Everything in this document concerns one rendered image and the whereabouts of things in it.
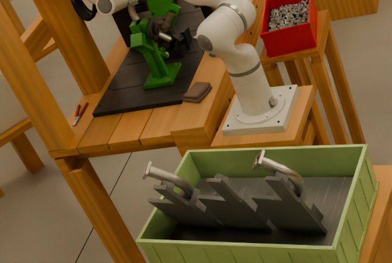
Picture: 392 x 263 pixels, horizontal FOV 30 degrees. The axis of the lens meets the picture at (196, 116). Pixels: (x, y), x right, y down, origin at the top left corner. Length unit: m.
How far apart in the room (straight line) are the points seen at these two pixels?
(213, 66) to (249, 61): 0.52
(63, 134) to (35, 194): 1.61
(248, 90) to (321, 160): 0.42
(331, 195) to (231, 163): 0.36
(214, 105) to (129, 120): 0.37
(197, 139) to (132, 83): 0.55
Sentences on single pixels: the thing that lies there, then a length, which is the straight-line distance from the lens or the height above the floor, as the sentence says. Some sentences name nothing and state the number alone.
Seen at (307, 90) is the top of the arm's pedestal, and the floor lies 0.85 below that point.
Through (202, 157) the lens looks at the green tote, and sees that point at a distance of 2.43.
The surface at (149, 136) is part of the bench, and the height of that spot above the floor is 0.88.
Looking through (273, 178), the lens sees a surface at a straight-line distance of 1.88.
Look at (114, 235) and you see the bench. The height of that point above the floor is 0.39.
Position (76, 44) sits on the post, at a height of 1.13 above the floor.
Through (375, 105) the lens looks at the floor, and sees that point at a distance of 4.02.
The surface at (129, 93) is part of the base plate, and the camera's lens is 3.06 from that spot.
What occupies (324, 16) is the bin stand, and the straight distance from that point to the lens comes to 3.27.
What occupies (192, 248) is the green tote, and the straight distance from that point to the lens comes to 2.12.
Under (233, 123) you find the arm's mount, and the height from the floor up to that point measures 0.88.
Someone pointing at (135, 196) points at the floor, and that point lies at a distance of 4.05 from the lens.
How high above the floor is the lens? 2.31
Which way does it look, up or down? 31 degrees down
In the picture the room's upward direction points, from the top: 24 degrees counter-clockwise
